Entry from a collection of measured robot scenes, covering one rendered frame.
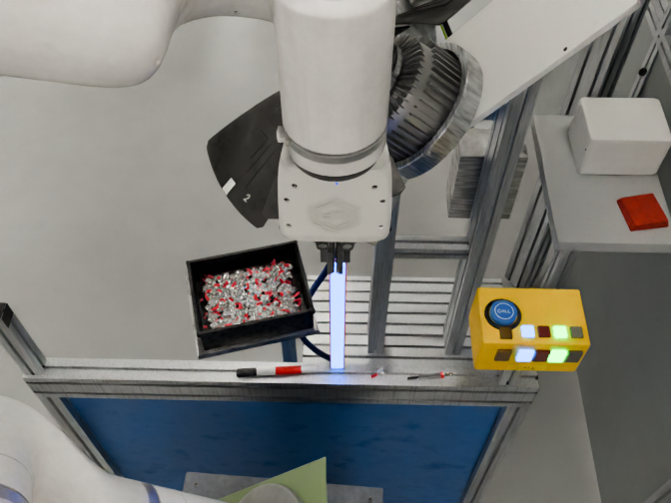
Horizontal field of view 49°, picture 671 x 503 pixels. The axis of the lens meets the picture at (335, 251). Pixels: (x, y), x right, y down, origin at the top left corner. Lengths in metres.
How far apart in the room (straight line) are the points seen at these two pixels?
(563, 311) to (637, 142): 0.54
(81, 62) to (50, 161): 2.47
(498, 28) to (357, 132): 0.89
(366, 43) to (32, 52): 0.21
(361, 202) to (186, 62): 2.63
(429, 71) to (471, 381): 0.54
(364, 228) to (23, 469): 0.41
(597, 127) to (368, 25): 1.14
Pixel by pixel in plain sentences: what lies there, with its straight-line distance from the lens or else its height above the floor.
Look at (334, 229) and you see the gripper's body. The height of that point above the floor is 1.50.
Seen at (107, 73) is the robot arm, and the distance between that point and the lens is 0.49.
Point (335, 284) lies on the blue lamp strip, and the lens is 1.06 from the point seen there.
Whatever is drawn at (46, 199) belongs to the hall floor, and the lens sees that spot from 2.83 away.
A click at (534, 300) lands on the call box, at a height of 1.07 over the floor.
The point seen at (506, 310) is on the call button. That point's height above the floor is 1.08.
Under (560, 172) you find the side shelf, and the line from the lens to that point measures 1.63.
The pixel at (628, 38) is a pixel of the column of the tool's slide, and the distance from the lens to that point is 1.77.
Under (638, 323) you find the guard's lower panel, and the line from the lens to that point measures 1.87.
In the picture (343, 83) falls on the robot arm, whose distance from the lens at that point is 0.51.
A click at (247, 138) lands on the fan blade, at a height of 1.02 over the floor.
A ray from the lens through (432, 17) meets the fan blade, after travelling 1.05.
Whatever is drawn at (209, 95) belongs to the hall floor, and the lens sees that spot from 3.05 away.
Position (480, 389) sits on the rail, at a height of 0.85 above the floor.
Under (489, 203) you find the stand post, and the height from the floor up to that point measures 0.79.
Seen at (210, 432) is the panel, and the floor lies 0.58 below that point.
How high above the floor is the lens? 2.03
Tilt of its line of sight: 54 degrees down
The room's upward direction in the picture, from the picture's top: straight up
